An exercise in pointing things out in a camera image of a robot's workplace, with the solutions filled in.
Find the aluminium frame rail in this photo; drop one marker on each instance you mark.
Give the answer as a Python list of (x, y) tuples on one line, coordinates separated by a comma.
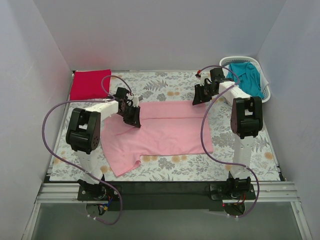
[(277, 214)]

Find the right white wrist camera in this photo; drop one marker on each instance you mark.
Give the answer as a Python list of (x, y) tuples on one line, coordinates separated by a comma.
[(202, 77)]

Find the teal t shirt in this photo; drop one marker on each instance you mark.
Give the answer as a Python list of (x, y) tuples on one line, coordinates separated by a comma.
[(249, 78)]

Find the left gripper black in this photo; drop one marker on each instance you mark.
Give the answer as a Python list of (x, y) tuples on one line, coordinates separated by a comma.
[(131, 114)]

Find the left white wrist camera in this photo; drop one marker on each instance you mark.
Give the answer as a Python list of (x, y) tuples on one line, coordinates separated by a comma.
[(135, 100)]

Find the pink t shirt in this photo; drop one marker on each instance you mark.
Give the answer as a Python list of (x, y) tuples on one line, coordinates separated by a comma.
[(168, 128)]

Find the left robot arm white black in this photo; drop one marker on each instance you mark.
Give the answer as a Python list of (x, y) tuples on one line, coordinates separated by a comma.
[(84, 133)]

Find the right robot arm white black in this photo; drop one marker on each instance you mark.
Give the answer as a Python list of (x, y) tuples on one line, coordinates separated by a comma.
[(246, 122)]

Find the folded red t shirt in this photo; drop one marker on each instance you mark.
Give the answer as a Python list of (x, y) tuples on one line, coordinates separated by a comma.
[(87, 85)]

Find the white laundry basket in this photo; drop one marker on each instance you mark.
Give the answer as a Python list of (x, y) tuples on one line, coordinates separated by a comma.
[(241, 59)]

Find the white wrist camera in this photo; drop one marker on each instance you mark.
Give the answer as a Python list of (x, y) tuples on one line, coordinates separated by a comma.
[(202, 77), (135, 100)]

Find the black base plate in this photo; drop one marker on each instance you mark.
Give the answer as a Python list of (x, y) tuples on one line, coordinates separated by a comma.
[(164, 195)]

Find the floral table mat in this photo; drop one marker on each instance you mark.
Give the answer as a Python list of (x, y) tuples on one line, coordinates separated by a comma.
[(173, 86)]

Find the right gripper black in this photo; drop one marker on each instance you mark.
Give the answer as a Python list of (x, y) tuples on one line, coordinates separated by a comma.
[(200, 93)]

